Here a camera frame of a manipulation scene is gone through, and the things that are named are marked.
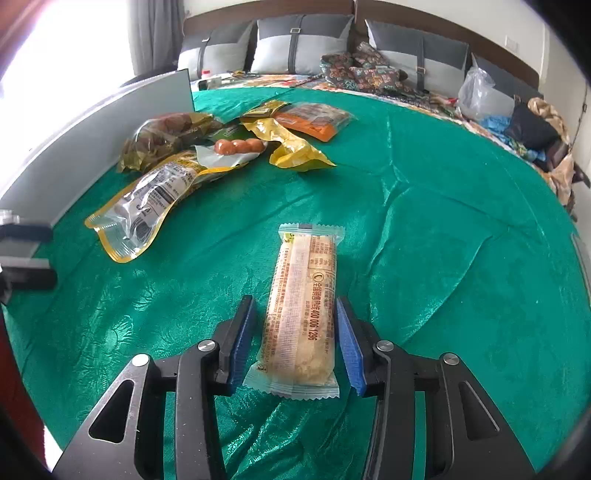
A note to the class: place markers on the black bag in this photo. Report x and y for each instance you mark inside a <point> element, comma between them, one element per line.
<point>531,124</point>

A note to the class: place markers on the beige patterned cloth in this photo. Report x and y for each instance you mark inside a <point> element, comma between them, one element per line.
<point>561,170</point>

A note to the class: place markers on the dark patterned cushion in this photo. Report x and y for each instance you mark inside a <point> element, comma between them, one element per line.
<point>364,69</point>

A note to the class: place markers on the clear yellow-edged snack packet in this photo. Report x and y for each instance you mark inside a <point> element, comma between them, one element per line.
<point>147,194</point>

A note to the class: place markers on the orange snack packet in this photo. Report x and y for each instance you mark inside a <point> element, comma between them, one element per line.
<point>314,117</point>

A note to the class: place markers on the small yellow dark snack packet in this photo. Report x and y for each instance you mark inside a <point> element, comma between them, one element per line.
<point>265,109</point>

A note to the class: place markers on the red-capped bottle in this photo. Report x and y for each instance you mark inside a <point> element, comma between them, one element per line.
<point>205,79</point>

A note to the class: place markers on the grey curtain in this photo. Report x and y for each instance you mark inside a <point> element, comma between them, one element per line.
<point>154,37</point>

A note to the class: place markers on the window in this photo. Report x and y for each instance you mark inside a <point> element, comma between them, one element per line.
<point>69,41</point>

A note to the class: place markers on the plain yellow snack packet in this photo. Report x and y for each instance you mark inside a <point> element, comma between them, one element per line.
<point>295,154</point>

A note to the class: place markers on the blue cloth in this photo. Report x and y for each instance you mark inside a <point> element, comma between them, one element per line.
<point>496,125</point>

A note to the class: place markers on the grey storage box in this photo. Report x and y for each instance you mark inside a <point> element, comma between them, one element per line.
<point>92,124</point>

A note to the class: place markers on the clear plastic bag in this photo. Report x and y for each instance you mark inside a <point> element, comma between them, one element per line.
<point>482,94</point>

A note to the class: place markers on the white wall socket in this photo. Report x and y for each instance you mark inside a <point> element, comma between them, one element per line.
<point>510,45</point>

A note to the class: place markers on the dark brown nut packet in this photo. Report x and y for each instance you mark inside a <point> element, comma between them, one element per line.
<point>157,134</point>

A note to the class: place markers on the long beige snack bar packet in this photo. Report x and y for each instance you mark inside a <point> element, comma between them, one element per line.
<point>300,300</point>

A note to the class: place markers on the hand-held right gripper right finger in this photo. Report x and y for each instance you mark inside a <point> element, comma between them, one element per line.
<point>351,346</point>

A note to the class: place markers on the green white sausage ball packet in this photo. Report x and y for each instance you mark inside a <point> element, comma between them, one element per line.
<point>235,146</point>

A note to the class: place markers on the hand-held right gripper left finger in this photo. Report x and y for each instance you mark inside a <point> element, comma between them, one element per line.
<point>244,341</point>

